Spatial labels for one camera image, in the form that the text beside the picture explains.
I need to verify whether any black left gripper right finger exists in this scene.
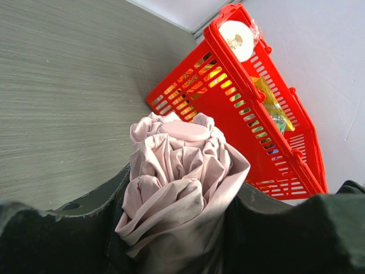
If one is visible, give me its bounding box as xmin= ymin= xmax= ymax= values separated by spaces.
xmin=225 ymin=180 xmax=364 ymax=273

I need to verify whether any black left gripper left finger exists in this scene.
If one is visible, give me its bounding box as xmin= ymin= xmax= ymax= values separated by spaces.
xmin=1 ymin=166 xmax=131 ymax=273

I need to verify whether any pink and black umbrella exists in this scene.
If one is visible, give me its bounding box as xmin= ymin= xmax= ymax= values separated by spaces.
xmin=115 ymin=113 xmax=250 ymax=273

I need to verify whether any yellow Lays chips bag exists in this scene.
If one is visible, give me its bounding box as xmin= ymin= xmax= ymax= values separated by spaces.
xmin=251 ymin=77 xmax=295 ymax=134

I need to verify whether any red plastic shopping basket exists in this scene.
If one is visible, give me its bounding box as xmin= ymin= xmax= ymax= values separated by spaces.
xmin=146 ymin=3 xmax=328 ymax=200

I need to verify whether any toilet paper roll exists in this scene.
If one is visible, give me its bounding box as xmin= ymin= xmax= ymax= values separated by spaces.
xmin=218 ymin=21 xmax=254 ymax=62

